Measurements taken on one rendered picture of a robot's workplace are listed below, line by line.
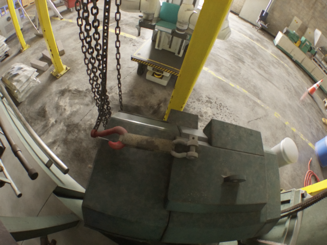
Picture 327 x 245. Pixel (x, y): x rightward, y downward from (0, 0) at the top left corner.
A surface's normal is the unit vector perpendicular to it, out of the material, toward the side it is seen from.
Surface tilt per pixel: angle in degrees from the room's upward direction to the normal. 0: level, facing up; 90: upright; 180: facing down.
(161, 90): 0
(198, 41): 90
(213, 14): 90
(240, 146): 0
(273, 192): 0
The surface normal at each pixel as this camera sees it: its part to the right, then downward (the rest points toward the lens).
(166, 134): 0.18, -0.51
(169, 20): -0.33, 0.78
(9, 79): 0.16, -0.21
